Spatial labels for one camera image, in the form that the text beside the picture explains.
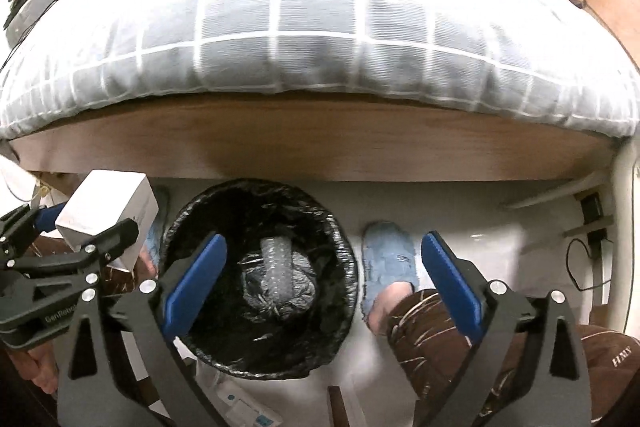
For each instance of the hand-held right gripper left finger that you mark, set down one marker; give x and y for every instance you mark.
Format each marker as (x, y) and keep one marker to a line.
(195, 287)

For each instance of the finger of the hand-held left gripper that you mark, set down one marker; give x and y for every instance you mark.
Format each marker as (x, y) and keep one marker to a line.
(95, 254)
(50, 215)

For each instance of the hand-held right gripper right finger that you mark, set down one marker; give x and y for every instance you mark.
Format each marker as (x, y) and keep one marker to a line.
(450, 287)

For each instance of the small white cardboard box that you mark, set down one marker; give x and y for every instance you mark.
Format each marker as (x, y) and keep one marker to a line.
(105, 202)

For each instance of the trash can with black liner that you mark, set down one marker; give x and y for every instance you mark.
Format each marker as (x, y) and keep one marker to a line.
(320, 257)

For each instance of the person's left hand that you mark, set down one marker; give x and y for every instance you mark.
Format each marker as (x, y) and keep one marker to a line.
(35, 367)

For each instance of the person's left leg brown pants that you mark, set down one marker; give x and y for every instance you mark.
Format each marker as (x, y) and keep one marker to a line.
(120, 283)

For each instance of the person's leg brown pants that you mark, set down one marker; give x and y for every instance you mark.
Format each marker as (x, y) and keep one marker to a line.
(120, 283)
(430, 332)

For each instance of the person's right leg brown pants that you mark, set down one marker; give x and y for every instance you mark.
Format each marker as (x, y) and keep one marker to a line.
(430, 332)

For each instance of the blue knitted slipper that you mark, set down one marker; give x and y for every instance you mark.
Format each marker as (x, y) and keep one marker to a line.
(155, 232)
(387, 257)

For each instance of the crumpled plastic bottle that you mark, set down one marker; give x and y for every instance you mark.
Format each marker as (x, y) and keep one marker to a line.
(276, 267)

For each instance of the white flat packet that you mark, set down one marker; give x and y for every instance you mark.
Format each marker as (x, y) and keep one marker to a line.
(240, 402)

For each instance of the black power adapter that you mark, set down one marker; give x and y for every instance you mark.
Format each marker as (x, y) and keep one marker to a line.
(592, 207)

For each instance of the grey checked bed sheet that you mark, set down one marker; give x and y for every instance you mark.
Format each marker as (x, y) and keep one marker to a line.
(320, 32)

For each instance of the white furniture frame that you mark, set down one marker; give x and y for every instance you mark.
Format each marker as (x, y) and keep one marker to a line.
(625, 217)

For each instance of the wooden bed frame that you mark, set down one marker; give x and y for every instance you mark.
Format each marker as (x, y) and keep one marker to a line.
(320, 142)

